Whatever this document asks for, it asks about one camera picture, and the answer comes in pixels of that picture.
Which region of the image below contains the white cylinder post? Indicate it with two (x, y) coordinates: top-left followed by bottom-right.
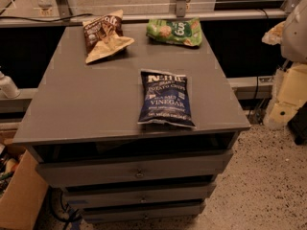
(0, 71), (20, 99)

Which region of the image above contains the green chip bag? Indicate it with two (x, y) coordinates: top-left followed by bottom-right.
(146, 18), (202, 47)

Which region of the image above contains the top grey drawer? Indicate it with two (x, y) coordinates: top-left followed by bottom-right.
(36, 149), (232, 188)

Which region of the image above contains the grey drawer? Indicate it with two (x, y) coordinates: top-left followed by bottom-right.
(36, 149), (232, 188)
(64, 181), (216, 209)
(83, 200), (205, 223)

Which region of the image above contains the black cable on rail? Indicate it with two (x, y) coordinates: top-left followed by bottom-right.
(0, 12), (94, 23)

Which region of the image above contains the grey drawer cabinet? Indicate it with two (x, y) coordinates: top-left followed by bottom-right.
(14, 24), (249, 215)

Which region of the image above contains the blue chip bag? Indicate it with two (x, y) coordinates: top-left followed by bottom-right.
(138, 70), (195, 127)

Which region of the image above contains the black floor cable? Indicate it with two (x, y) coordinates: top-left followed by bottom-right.
(47, 189), (83, 230)

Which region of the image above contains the metal frame rail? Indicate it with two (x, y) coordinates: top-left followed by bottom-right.
(0, 0), (300, 27)

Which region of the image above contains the bottom grey drawer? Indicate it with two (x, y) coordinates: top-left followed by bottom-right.
(83, 200), (205, 223)

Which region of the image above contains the brown chip bag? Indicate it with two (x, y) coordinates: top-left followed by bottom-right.
(83, 10), (134, 64)

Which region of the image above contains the middle grey drawer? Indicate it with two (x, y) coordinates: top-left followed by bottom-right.
(64, 181), (216, 209)

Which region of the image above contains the cardboard box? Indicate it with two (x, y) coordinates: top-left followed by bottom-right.
(0, 138), (48, 230)

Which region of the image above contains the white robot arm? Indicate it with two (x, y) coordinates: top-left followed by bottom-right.
(262, 0), (307, 63)

